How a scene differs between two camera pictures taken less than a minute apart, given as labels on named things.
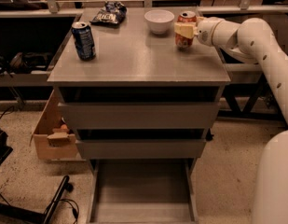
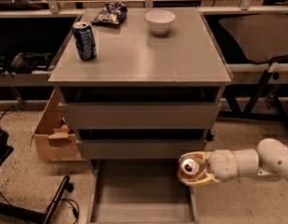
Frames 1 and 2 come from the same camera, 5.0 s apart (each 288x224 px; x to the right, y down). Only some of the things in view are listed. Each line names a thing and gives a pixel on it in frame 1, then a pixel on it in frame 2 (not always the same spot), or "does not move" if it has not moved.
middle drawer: [142, 148] does not move
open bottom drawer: [144, 191] does not move
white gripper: [207, 32] -> [222, 164]
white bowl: [159, 21] does not move
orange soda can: [184, 42] -> [189, 167]
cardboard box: [53, 139] does not move
